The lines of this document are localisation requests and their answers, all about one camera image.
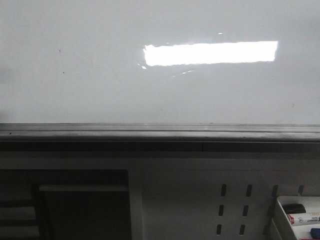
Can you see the white marker tray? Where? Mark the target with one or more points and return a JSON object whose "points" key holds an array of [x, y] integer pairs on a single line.
{"points": [[285, 229]]}

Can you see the grey perforated metal stand panel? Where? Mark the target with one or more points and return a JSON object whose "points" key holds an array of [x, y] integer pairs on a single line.
{"points": [[150, 190]]}

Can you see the red capped white marker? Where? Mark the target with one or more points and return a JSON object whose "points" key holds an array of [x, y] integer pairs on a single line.
{"points": [[301, 219]]}

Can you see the white whiteboard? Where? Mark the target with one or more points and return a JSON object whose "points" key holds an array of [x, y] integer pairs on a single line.
{"points": [[214, 70]]}

